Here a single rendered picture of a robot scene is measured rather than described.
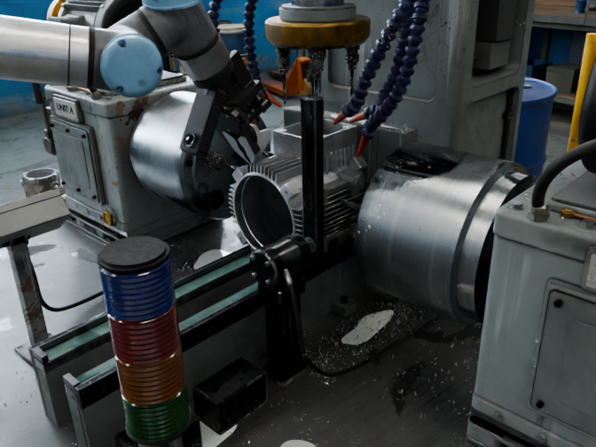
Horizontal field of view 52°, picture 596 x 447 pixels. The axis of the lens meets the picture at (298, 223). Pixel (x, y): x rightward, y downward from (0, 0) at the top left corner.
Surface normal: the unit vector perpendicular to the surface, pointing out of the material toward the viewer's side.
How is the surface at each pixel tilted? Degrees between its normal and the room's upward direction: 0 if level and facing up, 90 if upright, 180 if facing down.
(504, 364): 89
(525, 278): 89
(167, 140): 58
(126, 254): 0
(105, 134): 89
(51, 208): 52
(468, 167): 13
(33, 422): 0
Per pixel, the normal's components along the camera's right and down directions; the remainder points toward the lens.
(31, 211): 0.56, -0.34
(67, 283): -0.02, -0.91
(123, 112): 0.73, 0.27
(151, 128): -0.57, -0.27
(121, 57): 0.33, 0.37
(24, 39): 0.36, -0.06
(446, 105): -0.68, 0.32
